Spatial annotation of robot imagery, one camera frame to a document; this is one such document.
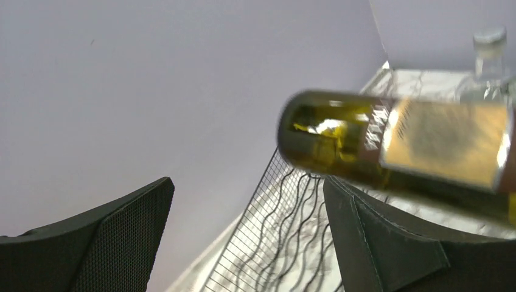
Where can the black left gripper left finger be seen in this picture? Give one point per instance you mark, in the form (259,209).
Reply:
(111,247)

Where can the green labelled wine bottle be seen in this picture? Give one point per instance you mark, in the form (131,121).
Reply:
(460,153)

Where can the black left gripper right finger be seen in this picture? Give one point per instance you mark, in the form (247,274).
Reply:
(382,248)

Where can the black wire wine rack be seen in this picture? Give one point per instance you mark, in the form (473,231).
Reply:
(282,241)

